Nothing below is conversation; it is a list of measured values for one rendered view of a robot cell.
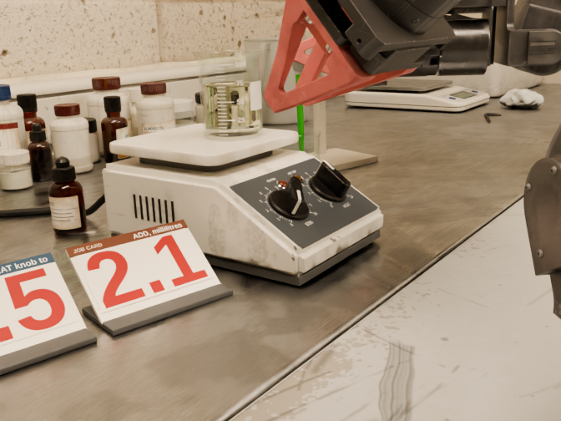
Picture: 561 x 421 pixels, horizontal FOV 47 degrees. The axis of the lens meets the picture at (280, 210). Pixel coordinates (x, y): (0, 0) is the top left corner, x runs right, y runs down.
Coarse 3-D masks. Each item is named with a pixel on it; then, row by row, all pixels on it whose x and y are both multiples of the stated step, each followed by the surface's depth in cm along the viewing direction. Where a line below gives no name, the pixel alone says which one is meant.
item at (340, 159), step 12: (324, 108) 85; (324, 120) 86; (324, 132) 86; (324, 144) 87; (324, 156) 85; (336, 156) 85; (348, 156) 85; (360, 156) 84; (372, 156) 84; (336, 168) 80
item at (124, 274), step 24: (144, 240) 45; (168, 240) 46; (96, 264) 43; (120, 264) 43; (144, 264) 44; (168, 264) 45; (192, 264) 46; (96, 288) 42; (120, 288) 42; (144, 288) 43; (168, 288) 44
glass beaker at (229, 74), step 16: (224, 48) 51; (240, 48) 51; (256, 48) 52; (208, 64) 52; (224, 64) 51; (240, 64) 51; (256, 64) 52; (208, 80) 52; (224, 80) 51; (240, 80) 51; (256, 80) 52; (208, 96) 52; (224, 96) 52; (240, 96) 52; (256, 96) 53; (208, 112) 53; (224, 112) 52; (240, 112) 52; (256, 112) 53; (208, 128) 53; (224, 128) 52; (240, 128) 52; (256, 128) 53
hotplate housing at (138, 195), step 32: (128, 160) 55; (160, 160) 53; (256, 160) 54; (288, 160) 55; (128, 192) 53; (160, 192) 50; (192, 192) 49; (224, 192) 47; (128, 224) 54; (160, 224) 51; (192, 224) 49; (224, 224) 47; (256, 224) 46; (352, 224) 51; (224, 256) 48; (256, 256) 46; (288, 256) 45; (320, 256) 46
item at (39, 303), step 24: (48, 264) 41; (0, 288) 39; (24, 288) 40; (48, 288) 40; (0, 312) 38; (24, 312) 39; (48, 312) 39; (72, 312) 40; (0, 336) 37; (24, 336) 38
